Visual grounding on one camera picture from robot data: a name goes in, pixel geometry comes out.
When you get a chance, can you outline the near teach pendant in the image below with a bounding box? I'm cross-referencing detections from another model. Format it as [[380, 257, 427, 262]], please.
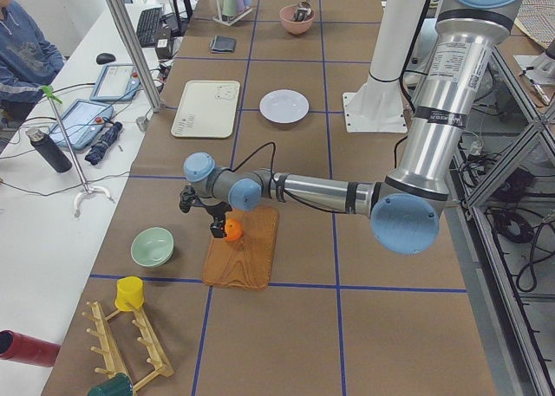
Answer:
[[62, 99, 114, 151]]

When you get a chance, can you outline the red bottle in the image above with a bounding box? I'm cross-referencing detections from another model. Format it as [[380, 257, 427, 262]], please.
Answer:
[[1, 330, 61, 367]]

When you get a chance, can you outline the metal scoop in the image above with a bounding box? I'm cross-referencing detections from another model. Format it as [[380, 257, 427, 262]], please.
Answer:
[[292, 0, 312, 22]]

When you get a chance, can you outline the green cup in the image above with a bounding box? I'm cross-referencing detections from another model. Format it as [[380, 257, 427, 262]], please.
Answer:
[[222, 0, 237, 18]]

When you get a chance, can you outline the cream bear tray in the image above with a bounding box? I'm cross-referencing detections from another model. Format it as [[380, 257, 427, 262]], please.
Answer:
[[170, 80, 240, 139]]

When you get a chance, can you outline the folded navy umbrella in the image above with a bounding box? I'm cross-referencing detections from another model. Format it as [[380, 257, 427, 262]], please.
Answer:
[[85, 121, 123, 166]]

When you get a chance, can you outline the pink bowl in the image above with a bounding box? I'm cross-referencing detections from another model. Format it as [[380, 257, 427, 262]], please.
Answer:
[[279, 4, 316, 36]]

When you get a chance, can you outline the aluminium frame post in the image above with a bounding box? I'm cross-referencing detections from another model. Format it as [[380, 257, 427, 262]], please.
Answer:
[[106, 0, 162, 114]]

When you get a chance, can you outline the orange fruit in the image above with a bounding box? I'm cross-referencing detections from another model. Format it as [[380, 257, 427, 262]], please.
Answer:
[[225, 218, 243, 242]]

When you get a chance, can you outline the seated person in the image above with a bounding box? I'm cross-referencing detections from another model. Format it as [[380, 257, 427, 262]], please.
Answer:
[[1, 0, 65, 121]]

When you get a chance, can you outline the white round plate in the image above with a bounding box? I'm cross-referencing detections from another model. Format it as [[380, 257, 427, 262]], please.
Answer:
[[259, 89, 309, 124]]

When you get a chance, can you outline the far teach pendant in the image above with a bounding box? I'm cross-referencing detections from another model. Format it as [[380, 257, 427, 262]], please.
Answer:
[[89, 63, 140, 102]]

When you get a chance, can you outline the wooden mug rack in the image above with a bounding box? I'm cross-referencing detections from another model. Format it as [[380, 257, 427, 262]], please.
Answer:
[[82, 301, 174, 395]]

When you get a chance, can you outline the black computer mouse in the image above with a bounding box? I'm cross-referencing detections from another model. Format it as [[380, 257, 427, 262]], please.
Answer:
[[95, 53, 116, 65]]

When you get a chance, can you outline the black keyboard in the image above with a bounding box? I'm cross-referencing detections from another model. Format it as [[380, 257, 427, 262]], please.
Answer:
[[135, 6, 163, 48]]

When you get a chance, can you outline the dark green mug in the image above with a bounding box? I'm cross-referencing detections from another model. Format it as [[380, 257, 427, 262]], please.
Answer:
[[87, 373, 134, 396]]

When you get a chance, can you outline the green bowl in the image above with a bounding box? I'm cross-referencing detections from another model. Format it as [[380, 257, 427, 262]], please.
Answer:
[[130, 227, 174, 268]]

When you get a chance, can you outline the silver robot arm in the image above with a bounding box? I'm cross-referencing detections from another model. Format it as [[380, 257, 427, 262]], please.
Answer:
[[180, 0, 522, 254]]

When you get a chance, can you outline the grey folded cloth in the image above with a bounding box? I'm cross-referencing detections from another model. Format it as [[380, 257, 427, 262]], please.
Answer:
[[209, 36, 237, 54]]

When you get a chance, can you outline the beige cup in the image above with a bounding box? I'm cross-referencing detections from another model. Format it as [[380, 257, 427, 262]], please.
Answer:
[[210, 0, 222, 14]]

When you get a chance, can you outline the white stand with green clip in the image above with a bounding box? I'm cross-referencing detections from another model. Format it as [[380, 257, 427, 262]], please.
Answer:
[[41, 85, 115, 218]]

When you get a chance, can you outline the wooden cutting board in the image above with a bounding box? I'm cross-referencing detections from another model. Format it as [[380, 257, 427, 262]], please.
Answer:
[[202, 206, 279, 291]]

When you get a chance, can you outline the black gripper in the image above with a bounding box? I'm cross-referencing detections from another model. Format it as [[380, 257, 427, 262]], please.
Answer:
[[200, 198, 232, 238]]

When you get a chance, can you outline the black water bottle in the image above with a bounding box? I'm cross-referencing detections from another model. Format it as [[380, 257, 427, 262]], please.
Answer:
[[26, 127, 72, 173]]

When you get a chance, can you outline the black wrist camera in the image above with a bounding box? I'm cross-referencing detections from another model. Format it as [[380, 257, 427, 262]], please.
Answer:
[[179, 185, 202, 213]]

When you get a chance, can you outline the white cup rack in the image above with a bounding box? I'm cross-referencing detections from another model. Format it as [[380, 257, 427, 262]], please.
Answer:
[[212, 0, 253, 26]]

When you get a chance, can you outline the yellow mug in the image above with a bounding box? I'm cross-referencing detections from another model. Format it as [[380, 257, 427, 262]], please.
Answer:
[[114, 276, 145, 312]]

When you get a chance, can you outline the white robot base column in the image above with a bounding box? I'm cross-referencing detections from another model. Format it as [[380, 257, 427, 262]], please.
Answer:
[[343, 0, 431, 133]]

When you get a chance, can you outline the teach pendant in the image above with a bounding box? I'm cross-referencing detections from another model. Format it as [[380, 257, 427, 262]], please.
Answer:
[[62, 99, 114, 151], [89, 63, 140, 102]]

